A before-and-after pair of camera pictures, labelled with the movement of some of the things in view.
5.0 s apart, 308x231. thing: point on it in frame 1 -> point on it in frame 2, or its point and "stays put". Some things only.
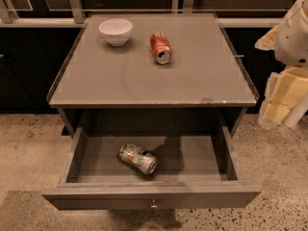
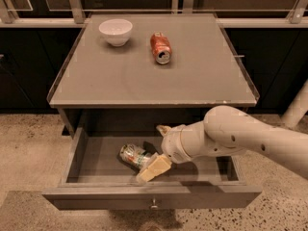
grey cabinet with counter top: x=204 y=84 stays put
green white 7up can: x=141 y=159 stays put
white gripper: x=293 y=38 -> x=172 y=143
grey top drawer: x=151 y=167 stays put
